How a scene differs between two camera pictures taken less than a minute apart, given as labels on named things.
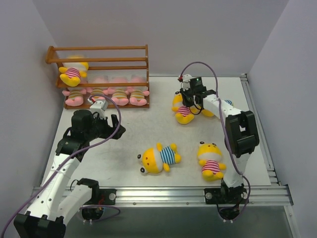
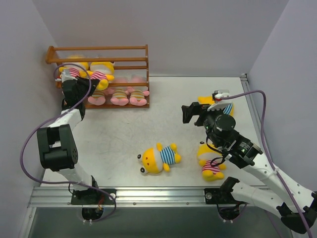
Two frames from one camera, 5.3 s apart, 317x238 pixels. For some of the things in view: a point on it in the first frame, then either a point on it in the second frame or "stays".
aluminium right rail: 255,122 stays
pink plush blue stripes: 137,95 stays
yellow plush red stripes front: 210,156 stays
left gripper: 109,127 -> 80,85
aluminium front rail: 158,196 stays
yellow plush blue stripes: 153,160 stays
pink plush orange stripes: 119,95 stays
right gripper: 187,96 -> 198,113
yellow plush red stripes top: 183,114 -> 102,71
